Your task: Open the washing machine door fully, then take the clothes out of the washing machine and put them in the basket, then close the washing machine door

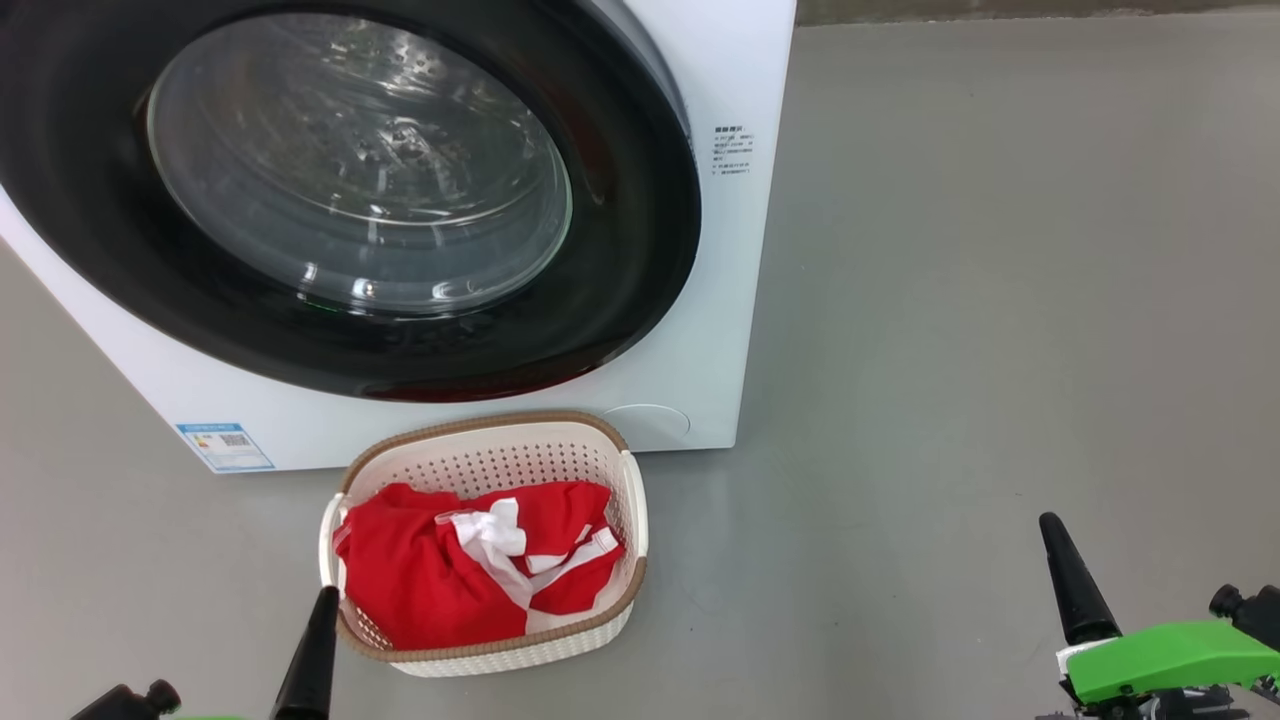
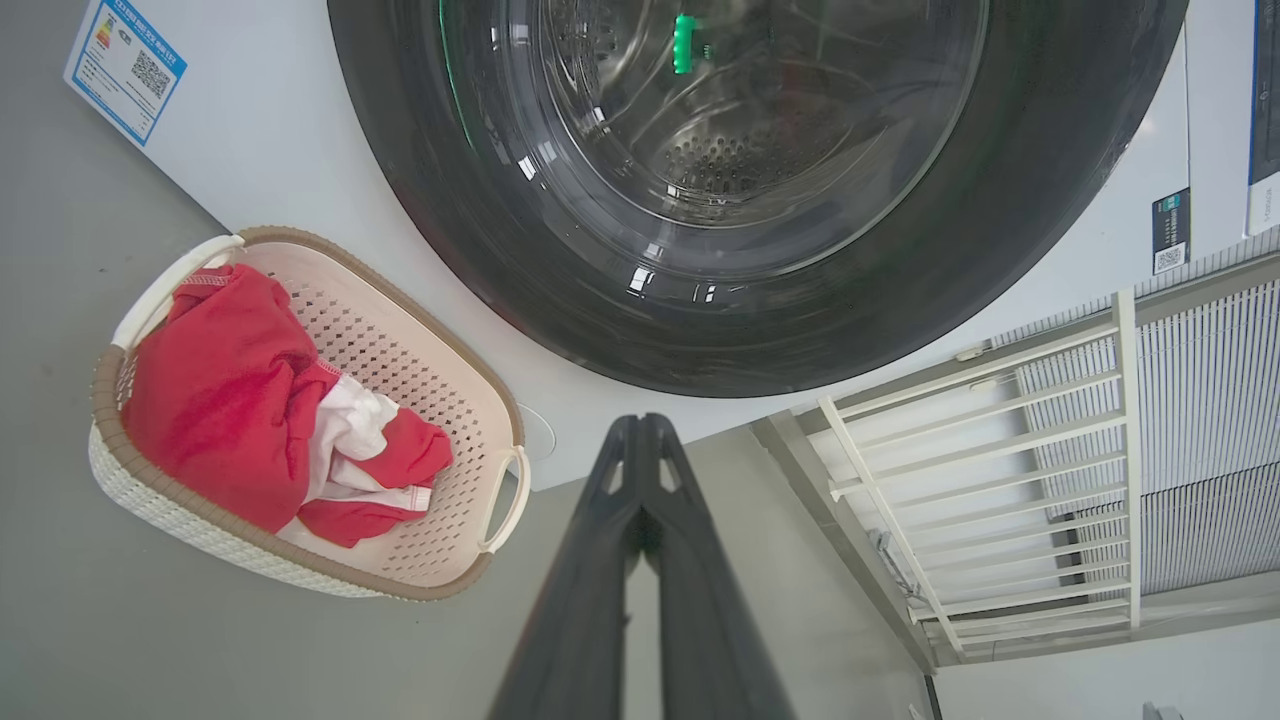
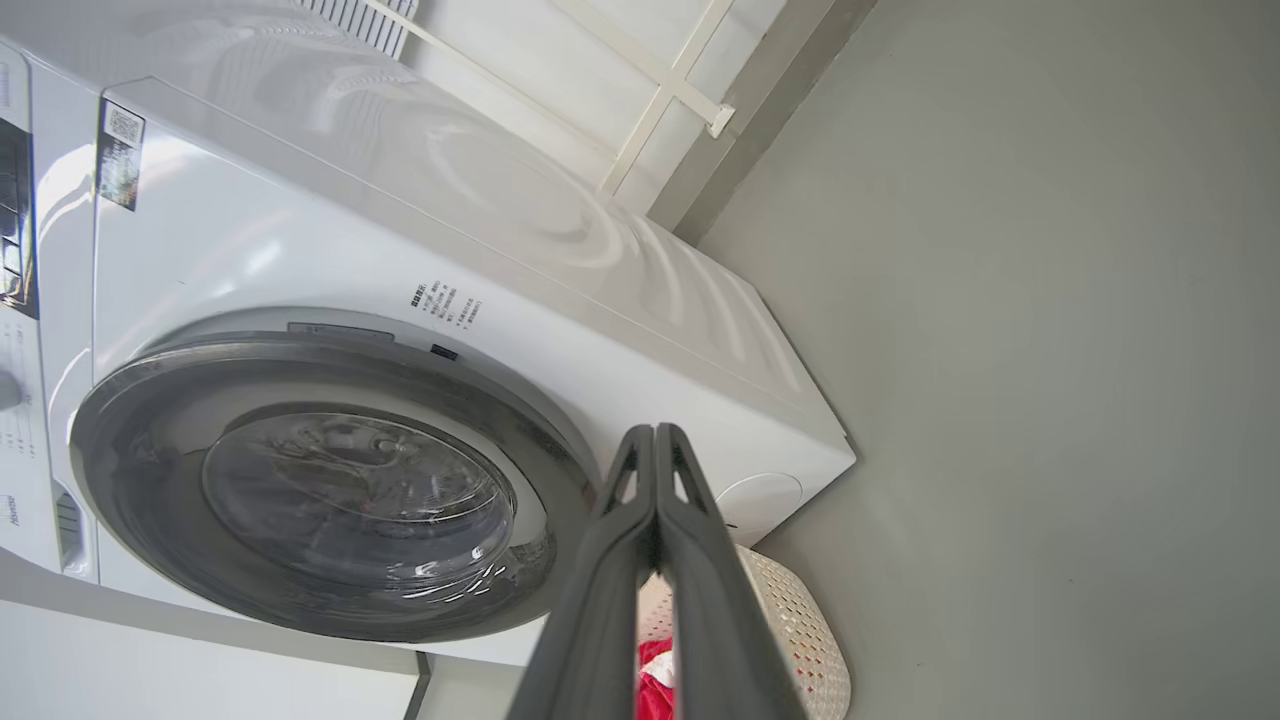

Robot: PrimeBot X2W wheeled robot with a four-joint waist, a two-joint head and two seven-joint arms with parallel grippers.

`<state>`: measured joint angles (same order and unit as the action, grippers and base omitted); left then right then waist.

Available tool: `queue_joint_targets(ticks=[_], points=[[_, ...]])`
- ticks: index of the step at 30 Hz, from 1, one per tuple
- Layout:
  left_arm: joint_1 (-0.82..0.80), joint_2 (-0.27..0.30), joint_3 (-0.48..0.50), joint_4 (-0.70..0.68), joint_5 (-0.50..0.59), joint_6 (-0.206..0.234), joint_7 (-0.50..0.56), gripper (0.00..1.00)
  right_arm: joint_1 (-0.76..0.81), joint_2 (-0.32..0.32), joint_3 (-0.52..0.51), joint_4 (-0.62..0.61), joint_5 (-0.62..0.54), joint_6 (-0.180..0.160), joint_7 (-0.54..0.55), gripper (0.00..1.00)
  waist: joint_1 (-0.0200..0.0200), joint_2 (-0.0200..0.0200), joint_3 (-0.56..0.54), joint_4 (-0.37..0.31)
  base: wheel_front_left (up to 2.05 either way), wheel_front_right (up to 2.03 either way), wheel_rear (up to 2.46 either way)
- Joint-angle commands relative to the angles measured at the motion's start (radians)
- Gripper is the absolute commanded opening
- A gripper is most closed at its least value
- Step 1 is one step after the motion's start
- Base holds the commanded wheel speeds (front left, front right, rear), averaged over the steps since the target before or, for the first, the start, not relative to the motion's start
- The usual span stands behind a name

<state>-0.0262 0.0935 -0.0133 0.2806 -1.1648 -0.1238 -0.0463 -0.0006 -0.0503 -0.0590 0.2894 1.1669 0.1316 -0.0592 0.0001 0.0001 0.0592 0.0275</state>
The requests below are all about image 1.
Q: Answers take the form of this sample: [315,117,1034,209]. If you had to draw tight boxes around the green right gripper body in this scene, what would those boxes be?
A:
[1036,620,1280,720]

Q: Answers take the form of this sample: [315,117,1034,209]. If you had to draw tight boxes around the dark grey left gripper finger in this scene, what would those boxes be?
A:
[270,586,342,720]

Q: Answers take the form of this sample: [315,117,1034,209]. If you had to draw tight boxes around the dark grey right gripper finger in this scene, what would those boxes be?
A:
[1038,512,1124,648]

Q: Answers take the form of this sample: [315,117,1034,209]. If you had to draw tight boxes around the red and white garment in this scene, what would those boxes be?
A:
[333,480,628,653]

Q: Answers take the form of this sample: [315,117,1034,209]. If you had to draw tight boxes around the washing machine door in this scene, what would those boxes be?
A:
[0,0,702,404]

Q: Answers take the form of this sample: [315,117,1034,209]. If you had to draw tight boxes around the cream perforated basket brown rim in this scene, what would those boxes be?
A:
[318,410,650,679]

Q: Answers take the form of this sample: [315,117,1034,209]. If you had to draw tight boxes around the white front-load washing machine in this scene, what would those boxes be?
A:
[0,0,798,474]

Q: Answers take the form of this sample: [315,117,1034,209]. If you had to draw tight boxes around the blue energy label sticker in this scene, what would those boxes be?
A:
[176,422,277,474]

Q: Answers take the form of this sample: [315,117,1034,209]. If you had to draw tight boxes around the round white filter cover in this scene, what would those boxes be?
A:
[603,404,692,453]

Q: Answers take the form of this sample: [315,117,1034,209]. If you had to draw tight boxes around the small black text sticker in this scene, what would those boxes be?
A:
[712,125,757,178]

